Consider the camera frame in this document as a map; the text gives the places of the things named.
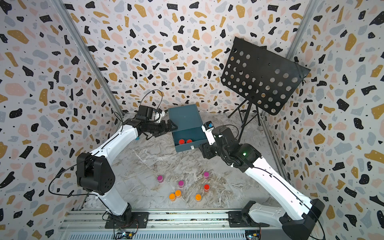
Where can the black perforated music stand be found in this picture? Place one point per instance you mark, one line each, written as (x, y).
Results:
(264, 79)

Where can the magenta paint can middle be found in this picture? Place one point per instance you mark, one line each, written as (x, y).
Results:
(181, 183)

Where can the orange paint can right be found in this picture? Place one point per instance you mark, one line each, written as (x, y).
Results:
(198, 197)

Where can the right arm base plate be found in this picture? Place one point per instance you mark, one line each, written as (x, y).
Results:
(238, 220)

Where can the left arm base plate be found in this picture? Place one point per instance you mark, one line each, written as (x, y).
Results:
(138, 220)

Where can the teal top drawer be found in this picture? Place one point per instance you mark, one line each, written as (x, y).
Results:
(195, 134)

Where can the magenta paint can left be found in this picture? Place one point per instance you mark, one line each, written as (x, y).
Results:
(160, 178)

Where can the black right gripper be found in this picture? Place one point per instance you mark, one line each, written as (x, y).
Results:
(205, 151)

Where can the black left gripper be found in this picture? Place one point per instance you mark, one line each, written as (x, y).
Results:
(164, 129)

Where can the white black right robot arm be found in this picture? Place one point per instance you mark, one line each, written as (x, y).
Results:
(297, 214)

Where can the orange paint can middle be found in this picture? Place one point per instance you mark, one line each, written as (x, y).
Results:
(178, 193)

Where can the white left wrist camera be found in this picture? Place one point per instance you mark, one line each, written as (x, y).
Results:
(159, 114)

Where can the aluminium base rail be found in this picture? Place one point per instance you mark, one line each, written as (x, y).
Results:
(164, 225)

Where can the orange paint can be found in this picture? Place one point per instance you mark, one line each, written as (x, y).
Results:
(172, 197)
(198, 197)
(178, 193)

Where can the teal drawer cabinet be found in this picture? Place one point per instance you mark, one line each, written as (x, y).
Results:
(186, 117)

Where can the orange paint can left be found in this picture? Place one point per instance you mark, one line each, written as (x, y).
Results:
(172, 197)

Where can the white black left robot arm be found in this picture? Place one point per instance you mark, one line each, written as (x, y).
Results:
(94, 169)

